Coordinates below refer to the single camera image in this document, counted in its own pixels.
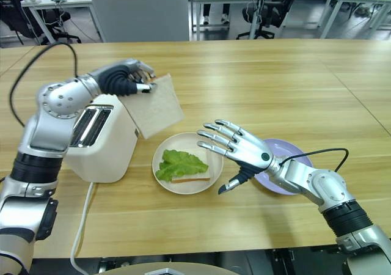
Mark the green lettuce leaf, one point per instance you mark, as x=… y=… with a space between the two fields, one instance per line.
x=180 y=163

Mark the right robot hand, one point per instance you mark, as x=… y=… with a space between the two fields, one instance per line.
x=250 y=151

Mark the bread slice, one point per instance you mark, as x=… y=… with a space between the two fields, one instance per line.
x=155 y=110
x=200 y=176

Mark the cream toaster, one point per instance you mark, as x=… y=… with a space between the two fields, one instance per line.
x=107 y=152

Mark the black office chair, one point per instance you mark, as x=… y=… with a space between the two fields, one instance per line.
x=275 y=9
x=21 y=18

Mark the purple plate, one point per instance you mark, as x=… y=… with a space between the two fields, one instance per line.
x=284 y=146

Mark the cream plate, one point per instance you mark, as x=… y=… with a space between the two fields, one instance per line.
x=189 y=188

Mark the person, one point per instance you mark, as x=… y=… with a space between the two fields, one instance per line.
x=224 y=15

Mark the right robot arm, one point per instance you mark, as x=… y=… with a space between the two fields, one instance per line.
x=330 y=186

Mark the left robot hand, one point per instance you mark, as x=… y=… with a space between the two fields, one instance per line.
x=122 y=76

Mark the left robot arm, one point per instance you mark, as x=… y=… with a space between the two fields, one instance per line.
x=58 y=104

